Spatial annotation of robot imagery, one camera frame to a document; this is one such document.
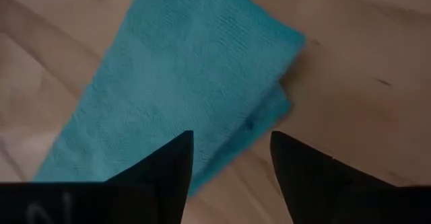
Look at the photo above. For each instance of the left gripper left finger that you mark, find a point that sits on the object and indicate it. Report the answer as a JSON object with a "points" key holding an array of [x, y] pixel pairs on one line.
{"points": [[168, 173]]}

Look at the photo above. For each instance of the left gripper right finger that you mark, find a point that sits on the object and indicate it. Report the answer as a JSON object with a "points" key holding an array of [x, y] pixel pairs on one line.
{"points": [[309, 180]]}

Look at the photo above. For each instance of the blue microfiber towel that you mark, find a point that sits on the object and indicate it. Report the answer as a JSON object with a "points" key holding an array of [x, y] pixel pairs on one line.
{"points": [[185, 66]]}

